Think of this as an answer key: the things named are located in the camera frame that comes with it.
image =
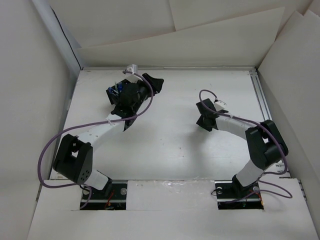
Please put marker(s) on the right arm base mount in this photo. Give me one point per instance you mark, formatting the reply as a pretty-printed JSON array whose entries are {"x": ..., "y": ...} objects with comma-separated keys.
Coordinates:
[{"x": 230, "y": 198}]

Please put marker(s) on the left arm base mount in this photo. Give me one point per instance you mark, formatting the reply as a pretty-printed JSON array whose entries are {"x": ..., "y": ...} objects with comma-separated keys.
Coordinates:
[{"x": 115, "y": 200}]

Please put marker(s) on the black slotted organizer box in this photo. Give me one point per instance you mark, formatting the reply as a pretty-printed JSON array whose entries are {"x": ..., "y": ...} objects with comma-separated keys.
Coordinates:
[{"x": 115, "y": 100}]

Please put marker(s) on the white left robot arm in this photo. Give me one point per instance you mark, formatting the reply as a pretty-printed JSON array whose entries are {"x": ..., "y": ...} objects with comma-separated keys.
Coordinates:
[{"x": 75, "y": 155}]

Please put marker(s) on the blue grip gel pen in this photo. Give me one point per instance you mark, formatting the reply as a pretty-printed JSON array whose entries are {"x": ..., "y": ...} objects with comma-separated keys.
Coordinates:
[{"x": 112, "y": 91}]

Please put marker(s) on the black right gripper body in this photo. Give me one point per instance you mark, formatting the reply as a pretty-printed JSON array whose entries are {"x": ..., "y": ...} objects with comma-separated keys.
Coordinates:
[{"x": 202, "y": 122}]

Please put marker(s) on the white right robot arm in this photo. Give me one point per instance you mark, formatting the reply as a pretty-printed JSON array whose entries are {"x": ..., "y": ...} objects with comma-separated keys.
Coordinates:
[{"x": 265, "y": 143}]

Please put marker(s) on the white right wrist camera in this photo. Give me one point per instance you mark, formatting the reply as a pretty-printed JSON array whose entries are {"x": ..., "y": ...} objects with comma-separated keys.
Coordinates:
[{"x": 219, "y": 105}]

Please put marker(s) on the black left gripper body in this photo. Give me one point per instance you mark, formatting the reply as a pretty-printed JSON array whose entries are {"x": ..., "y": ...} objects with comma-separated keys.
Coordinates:
[{"x": 144, "y": 92}]

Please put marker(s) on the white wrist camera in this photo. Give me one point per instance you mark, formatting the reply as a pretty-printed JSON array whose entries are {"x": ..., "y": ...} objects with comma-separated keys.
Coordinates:
[
  {"x": 130, "y": 73},
  {"x": 219, "y": 105}
]

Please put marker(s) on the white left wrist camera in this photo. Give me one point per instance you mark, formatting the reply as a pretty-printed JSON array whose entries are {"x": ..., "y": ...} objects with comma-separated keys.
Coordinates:
[{"x": 130, "y": 73}]

